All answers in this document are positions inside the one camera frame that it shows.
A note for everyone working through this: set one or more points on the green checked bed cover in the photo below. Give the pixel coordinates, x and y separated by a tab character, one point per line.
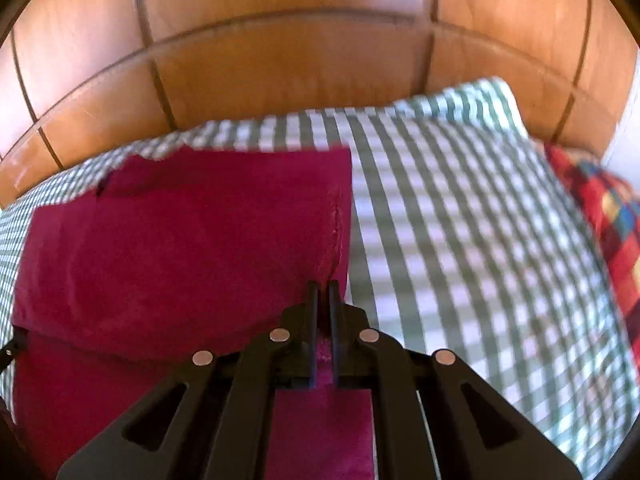
450	235

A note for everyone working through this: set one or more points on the wooden wardrobe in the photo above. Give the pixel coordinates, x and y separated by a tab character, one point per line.
300	55

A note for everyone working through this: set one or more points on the dark red garment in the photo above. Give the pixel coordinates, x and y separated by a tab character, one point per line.
175	235

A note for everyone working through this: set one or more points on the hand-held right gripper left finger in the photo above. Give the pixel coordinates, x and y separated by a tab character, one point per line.
314	340

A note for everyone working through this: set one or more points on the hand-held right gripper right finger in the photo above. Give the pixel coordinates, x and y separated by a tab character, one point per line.
334	340

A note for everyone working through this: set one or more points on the red plaid pillow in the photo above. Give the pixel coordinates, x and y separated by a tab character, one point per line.
610	220

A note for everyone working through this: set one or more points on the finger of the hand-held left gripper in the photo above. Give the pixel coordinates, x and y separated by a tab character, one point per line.
11	350

